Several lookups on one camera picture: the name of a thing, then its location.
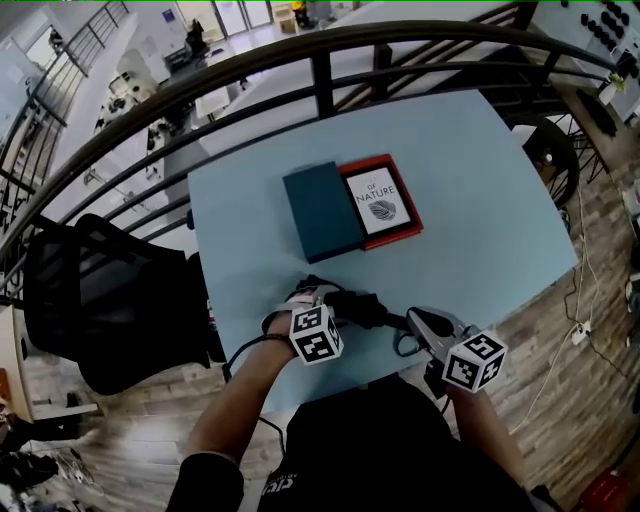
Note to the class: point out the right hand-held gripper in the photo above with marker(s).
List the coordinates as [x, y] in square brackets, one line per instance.
[475, 360]

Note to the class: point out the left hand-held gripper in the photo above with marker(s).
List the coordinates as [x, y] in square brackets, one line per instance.
[315, 335]

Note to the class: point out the person's left forearm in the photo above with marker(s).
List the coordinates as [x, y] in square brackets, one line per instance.
[240, 395]

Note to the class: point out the person's right forearm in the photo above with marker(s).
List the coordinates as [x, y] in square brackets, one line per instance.
[480, 430]

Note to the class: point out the person's left hand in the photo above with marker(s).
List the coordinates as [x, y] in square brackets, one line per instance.
[279, 324]

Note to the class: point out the dark teal box lid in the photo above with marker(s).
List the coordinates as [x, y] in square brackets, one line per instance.
[320, 215]

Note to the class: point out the light blue table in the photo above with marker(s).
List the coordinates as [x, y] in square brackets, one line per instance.
[475, 225]

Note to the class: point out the person's black shirt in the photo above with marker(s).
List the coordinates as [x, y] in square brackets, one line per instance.
[365, 450]

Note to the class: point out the white power strip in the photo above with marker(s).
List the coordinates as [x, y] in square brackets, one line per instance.
[580, 334]

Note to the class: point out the black mesh office chair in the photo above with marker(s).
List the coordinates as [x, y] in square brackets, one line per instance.
[115, 310]

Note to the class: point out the dark metal railing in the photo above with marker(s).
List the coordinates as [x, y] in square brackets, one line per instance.
[320, 75]

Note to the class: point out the red box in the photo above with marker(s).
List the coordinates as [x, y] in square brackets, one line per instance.
[607, 492]

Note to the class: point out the wooden side table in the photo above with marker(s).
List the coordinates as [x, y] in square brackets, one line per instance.
[570, 100]

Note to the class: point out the black bag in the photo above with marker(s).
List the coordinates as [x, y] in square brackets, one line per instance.
[597, 112]

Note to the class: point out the glass entrance door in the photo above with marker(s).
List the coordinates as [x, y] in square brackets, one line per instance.
[240, 15]

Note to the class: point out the dark balcony railing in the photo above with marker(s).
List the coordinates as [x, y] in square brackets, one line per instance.
[85, 40]

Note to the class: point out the group of black wall-hung objects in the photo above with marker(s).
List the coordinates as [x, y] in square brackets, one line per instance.
[607, 22]

